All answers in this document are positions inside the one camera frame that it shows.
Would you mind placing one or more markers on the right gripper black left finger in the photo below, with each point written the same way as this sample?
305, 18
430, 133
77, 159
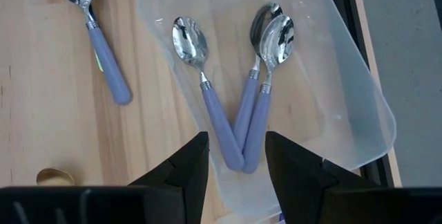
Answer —
103, 206

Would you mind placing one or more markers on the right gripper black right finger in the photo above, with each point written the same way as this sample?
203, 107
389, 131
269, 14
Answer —
345, 206

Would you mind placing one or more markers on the wooden spoon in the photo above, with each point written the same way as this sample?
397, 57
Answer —
55, 179

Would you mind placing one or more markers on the frosted white plastic bin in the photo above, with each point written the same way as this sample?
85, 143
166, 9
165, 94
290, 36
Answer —
328, 96

